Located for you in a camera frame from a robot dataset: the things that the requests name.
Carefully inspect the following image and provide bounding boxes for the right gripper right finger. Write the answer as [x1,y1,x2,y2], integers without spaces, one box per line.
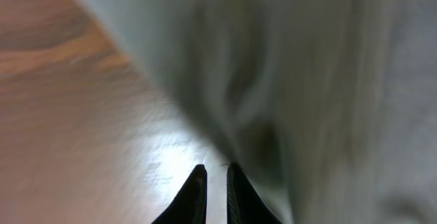
[227,163,281,224]

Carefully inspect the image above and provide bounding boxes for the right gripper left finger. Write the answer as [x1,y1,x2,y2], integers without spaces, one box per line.
[152,165,208,224]

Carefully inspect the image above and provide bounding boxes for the grey garment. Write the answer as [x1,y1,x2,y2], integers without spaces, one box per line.
[77,0,436,223]

